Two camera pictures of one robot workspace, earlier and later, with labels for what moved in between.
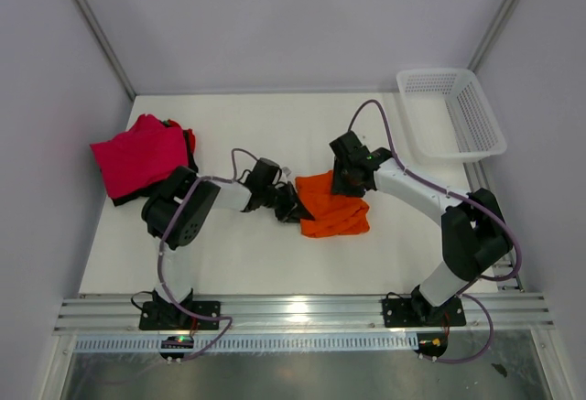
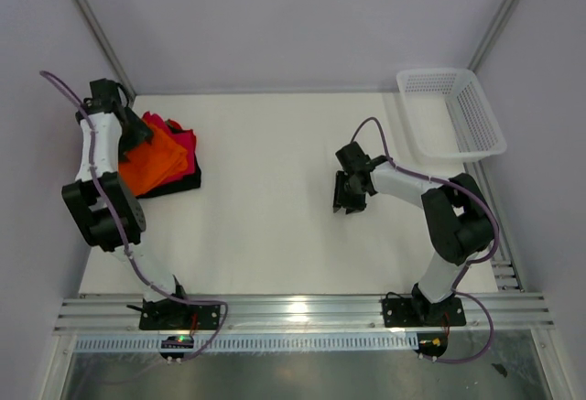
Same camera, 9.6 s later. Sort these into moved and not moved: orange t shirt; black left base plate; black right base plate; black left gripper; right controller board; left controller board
Moved: black left gripper; orange t shirt
Not moved: left controller board; right controller board; black left base plate; black right base plate
